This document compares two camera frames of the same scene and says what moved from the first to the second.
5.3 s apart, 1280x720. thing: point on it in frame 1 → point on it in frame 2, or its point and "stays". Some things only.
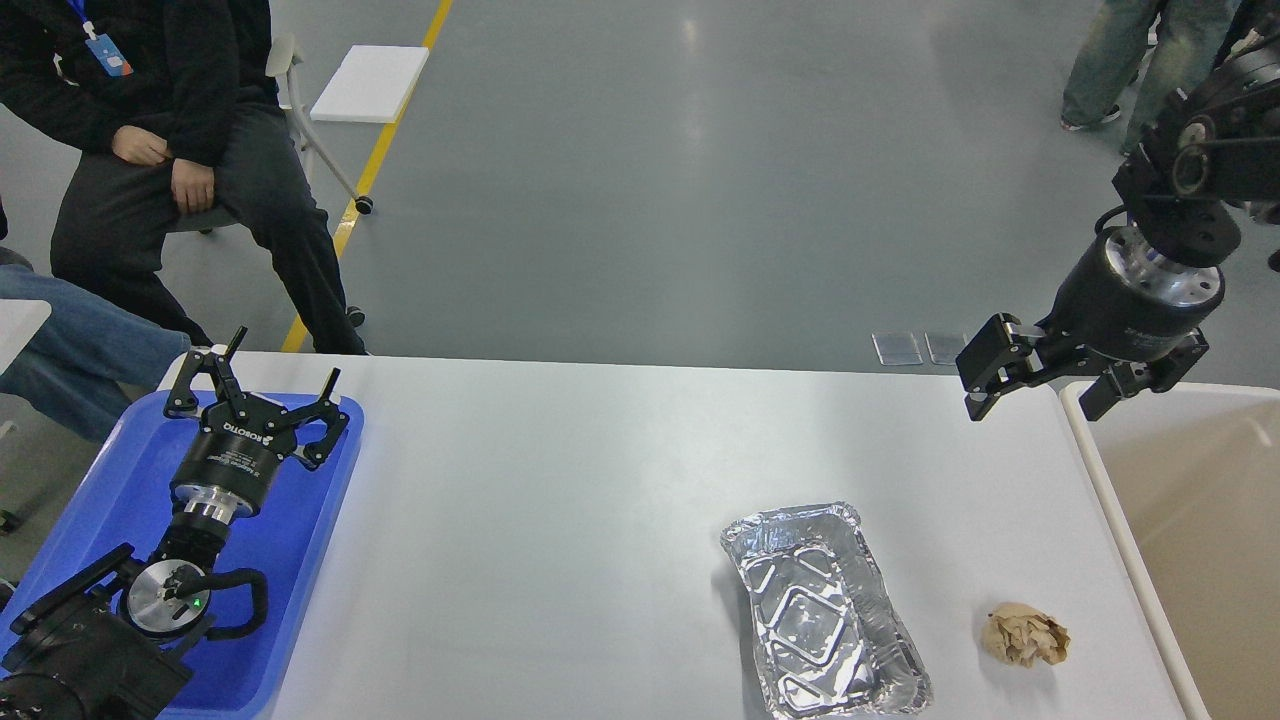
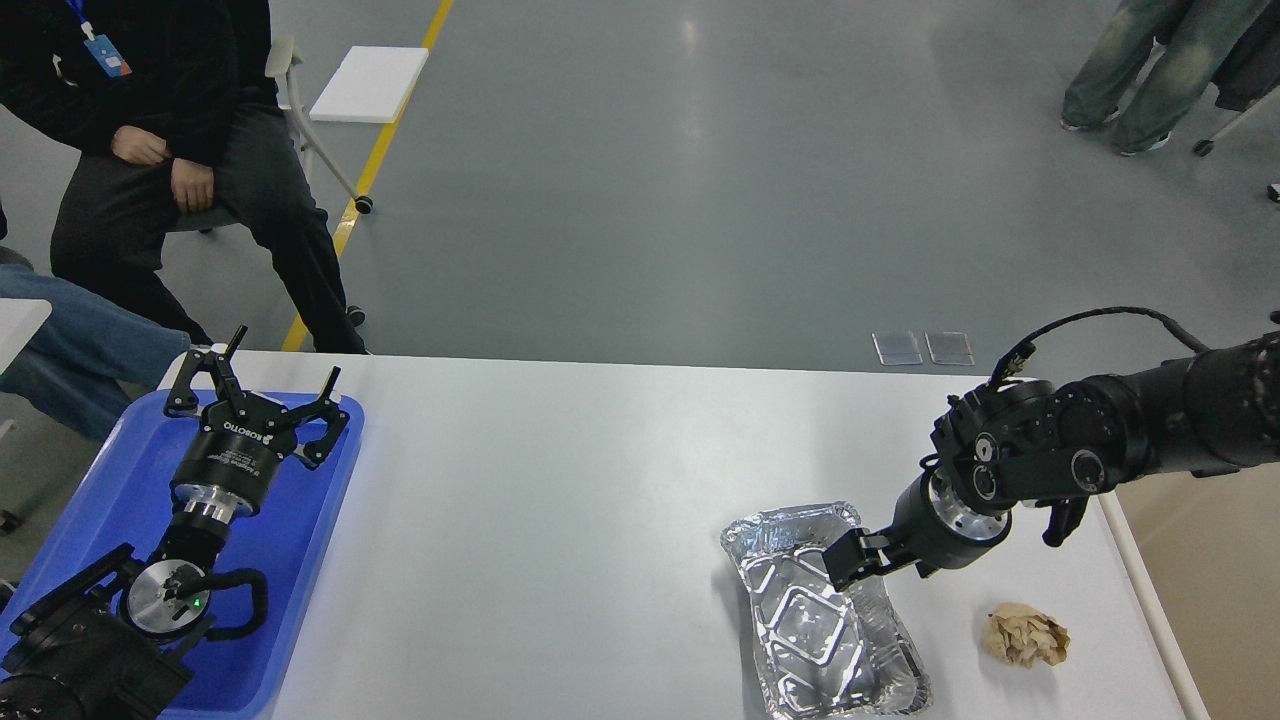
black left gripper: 229,464 stays
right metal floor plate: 947,346 stays
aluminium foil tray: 829,643 stays
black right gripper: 1120,298 → 932,531
